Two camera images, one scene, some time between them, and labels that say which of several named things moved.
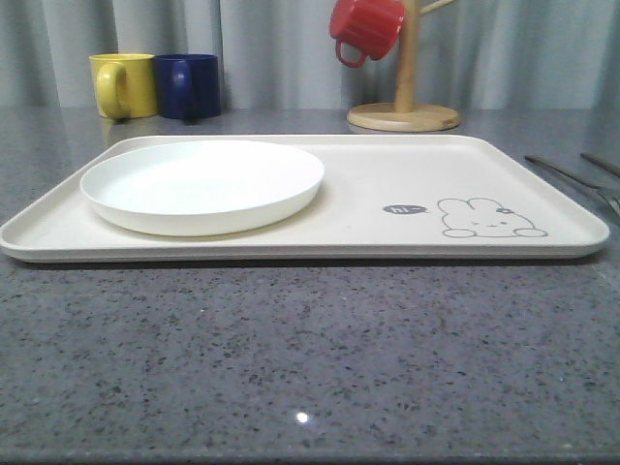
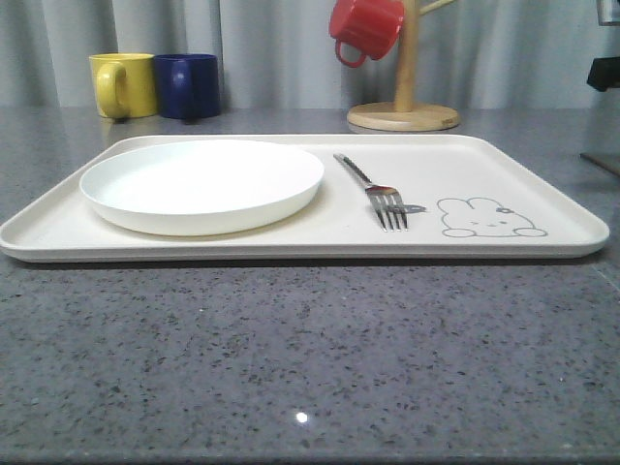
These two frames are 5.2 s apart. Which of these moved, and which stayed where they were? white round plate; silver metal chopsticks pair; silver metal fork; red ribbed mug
Moved: silver metal fork
Stayed: silver metal chopsticks pair; red ribbed mug; white round plate
